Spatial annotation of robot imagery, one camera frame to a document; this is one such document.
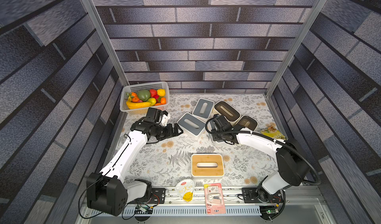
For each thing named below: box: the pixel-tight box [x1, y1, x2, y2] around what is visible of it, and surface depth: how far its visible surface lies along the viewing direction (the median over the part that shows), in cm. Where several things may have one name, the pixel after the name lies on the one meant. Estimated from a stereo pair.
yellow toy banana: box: [126, 101, 153, 110], surface depth 105 cm
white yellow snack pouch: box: [175, 178, 195, 203], surface depth 70 cm
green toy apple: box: [147, 97, 157, 106], surface depth 106 cm
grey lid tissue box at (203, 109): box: [191, 98, 215, 123], surface depth 108 cm
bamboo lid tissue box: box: [190, 153, 225, 179], surface depth 80 cm
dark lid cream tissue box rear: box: [212, 100, 242, 126], surface depth 103 cm
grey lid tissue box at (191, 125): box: [176, 112, 206, 138], surface depth 99 cm
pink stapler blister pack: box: [203, 182, 227, 215], surface depth 73 cm
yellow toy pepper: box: [156, 88, 166, 97], surface depth 116 cm
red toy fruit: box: [149, 88, 160, 100], surface depth 115 cm
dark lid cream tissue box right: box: [235, 114, 258, 132], surface depth 99 cm
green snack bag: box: [260, 122, 287, 140], surface depth 95 cm
